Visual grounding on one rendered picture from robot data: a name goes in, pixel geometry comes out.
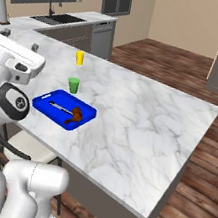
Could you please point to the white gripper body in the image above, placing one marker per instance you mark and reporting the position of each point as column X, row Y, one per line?
column 19, row 52

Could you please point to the blue tray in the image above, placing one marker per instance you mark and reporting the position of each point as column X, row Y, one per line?
column 47, row 105

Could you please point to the brown chicken drumstick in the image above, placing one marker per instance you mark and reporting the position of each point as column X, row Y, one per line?
column 76, row 114

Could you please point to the paper towel roll holder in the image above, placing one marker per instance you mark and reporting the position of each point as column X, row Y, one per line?
column 2, row 9

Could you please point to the black sink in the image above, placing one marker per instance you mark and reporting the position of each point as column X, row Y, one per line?
column 59, row 18

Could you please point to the grey sink base cupboards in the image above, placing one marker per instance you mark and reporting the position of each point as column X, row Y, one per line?
column 71, row 36

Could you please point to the yellow cup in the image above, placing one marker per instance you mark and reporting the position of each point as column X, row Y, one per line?
column 79, row 57

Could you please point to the black tap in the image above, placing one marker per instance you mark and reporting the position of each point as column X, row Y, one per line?
column 52, row 2

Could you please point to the green cup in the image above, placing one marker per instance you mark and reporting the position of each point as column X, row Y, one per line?
column 73, row 85

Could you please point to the grey metal utensil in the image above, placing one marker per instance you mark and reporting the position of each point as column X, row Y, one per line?
column 60, row 106

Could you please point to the grey dishwasher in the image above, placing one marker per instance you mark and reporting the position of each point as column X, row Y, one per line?
column 102, row 39

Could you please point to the white stool black frame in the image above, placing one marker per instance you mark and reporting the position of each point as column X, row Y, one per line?
column 26, row 147

